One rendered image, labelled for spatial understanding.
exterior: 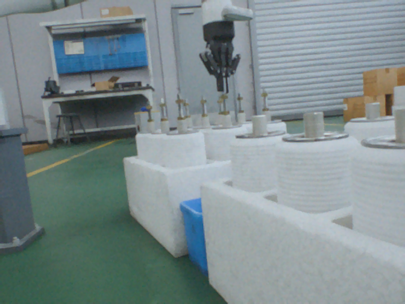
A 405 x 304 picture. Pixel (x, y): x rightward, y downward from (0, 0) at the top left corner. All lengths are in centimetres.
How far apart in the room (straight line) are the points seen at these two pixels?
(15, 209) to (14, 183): 6
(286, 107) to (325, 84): 78
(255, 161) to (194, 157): 28
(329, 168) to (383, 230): 10
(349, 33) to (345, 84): 86
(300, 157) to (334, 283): 13
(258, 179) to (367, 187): 20
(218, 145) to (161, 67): 513
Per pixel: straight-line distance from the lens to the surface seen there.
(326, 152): 37
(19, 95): 641
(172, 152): 73
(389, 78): 448
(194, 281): 63
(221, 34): 80
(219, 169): 72
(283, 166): 39
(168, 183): 68
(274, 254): 39
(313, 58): 625
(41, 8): 101
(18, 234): 98
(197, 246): 63
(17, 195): 97
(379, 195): 30
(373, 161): 30
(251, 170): 47
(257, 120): 50
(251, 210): 41
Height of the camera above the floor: 29
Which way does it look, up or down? 7 degrees down
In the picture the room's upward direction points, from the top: 6 degrees counter-clockwise
